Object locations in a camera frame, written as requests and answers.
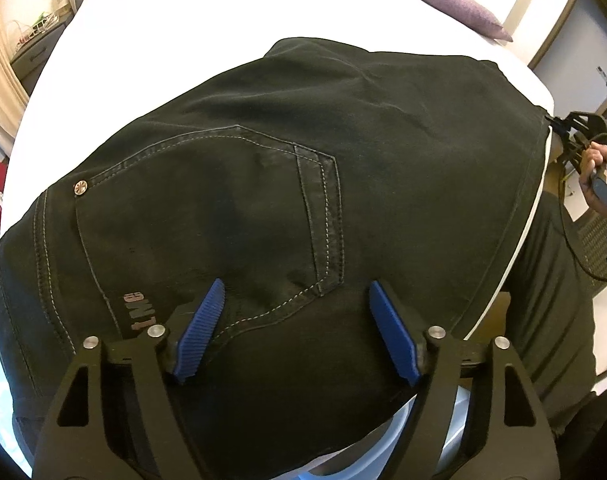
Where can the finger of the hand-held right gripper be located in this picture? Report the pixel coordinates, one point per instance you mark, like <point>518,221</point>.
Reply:
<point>563,122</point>

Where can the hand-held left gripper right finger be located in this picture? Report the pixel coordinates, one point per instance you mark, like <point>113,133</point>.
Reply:
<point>391,325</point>

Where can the black denim pants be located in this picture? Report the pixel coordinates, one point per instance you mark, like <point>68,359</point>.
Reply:
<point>293,170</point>

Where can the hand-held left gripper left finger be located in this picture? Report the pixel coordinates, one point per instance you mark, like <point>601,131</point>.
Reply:
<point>203,325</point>

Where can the bed with white sheet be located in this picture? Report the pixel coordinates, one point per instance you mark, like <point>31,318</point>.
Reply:
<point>183,20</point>

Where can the purple pillow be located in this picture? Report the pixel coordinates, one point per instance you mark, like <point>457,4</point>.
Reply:
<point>463,10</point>

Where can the person's leg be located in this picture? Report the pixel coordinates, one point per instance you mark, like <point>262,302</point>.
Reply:
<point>548,285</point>

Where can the cream curtain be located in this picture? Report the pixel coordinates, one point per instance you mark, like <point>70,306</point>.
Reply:
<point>1,75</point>

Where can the grey nightstand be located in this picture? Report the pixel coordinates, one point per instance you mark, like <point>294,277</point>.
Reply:
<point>36,57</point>

